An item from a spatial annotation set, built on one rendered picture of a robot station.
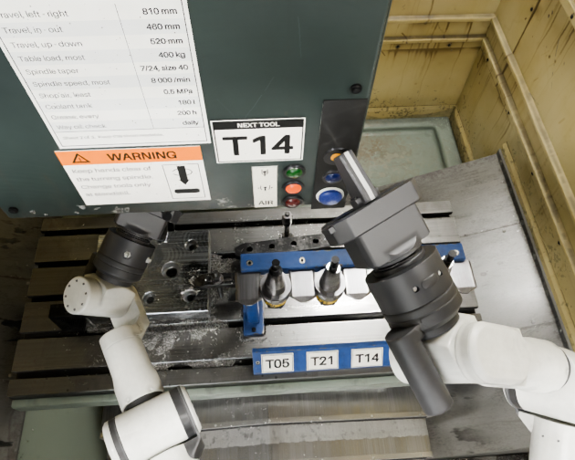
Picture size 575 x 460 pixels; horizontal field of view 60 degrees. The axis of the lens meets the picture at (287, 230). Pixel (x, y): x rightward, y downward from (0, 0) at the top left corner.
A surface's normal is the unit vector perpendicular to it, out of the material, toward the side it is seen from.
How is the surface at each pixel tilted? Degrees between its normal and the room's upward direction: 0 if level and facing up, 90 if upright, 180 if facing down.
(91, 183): 90
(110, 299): 74
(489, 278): 24
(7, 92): 90
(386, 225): 30
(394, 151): 0
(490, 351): 36
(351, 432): 8
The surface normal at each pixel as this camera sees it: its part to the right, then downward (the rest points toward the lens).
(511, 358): 0.58, -0.25
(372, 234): 0.29, -0.07
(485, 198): -0.39, -0.44
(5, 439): 0.43, -0.47
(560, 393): -0.81, -0.22
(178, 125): 0.07, 0.87
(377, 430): 0.15, -0.51
